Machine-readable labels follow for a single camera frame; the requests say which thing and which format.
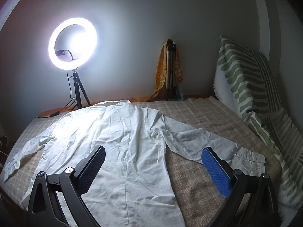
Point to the green striped white throw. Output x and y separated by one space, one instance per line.
284 151

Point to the white shirt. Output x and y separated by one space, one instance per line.
123 134

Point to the beige checked blanket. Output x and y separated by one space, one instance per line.
208 118

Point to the yellow patterned cloth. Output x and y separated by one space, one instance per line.
159 82

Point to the black phone holder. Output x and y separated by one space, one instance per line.
62 52

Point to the silver folded tripod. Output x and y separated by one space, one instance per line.
171 75

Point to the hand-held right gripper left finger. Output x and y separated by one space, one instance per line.
93 167

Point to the small teal object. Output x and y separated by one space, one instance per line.
181 96

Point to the green striped white pillow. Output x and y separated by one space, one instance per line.
239 75

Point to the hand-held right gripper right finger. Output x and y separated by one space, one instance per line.
216 170

